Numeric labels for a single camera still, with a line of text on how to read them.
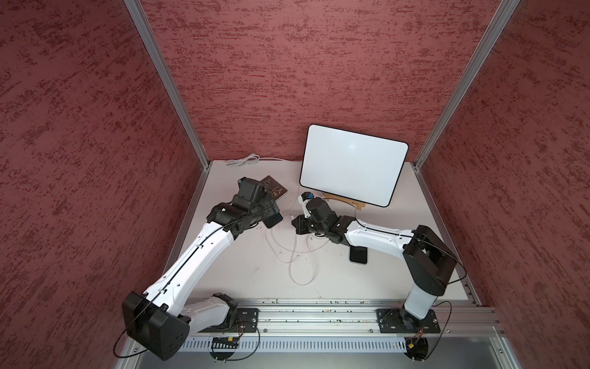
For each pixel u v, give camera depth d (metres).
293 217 0.83
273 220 0.77
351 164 0.92
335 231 0.64
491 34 0.76
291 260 0.88
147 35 0.76
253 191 0.56
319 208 0.66
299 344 0.77
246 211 0.55
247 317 0.74
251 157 1.19
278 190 1.07
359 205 1.01
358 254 0.88
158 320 0.36
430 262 0.46
